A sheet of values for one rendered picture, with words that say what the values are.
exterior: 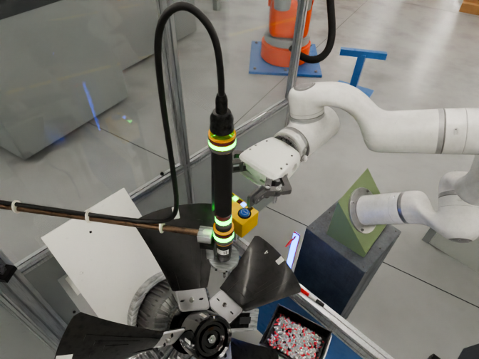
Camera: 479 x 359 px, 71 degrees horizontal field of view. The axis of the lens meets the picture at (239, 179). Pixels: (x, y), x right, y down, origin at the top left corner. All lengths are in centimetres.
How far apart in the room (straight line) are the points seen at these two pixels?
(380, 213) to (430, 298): 141
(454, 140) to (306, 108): 28
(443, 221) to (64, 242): 114
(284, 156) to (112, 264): 65
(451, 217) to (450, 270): 169
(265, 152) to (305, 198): 223
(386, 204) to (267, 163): 76
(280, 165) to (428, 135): 29
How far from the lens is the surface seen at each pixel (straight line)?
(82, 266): 108
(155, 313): 104
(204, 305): 96
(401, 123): 74
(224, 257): 76
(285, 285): 111
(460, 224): 123
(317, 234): 151
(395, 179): 334
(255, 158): 68
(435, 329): 261
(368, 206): 139
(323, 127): 77
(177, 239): 91
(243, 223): 132
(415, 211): 130
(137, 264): 112
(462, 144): 75
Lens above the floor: 213
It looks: 45 degrees down
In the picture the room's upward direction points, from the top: 2 degrees clockwise
